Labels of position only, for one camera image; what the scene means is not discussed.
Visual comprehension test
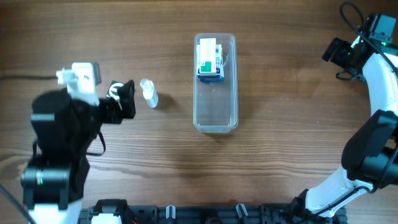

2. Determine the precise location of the green Zam-Buk tin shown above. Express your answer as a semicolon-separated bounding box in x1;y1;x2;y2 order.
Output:
106;80;124;101

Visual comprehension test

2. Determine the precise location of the white green medicine box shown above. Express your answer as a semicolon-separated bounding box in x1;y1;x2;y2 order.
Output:
200;38;216;76

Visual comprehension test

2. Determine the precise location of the white blue Hansaplast box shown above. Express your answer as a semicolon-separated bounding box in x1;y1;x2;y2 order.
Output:
196;44;224;79

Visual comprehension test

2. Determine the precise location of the blue yellow VapoDrops box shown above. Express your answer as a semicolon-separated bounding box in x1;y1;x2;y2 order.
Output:
200;77;224;83

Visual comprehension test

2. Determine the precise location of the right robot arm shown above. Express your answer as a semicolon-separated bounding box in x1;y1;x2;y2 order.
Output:
289;13;397;223

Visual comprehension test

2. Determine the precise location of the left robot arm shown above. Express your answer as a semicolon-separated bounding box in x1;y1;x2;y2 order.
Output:
21;80;136;223

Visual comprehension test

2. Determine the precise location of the clear plastic container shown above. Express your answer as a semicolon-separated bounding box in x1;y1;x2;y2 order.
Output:
193;33;238;133

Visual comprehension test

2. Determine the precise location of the white spray bottle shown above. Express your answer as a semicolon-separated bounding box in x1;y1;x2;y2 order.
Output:
140;78;159;109

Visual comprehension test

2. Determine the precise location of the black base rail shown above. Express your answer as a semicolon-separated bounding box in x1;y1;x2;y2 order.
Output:
79;198;346;224

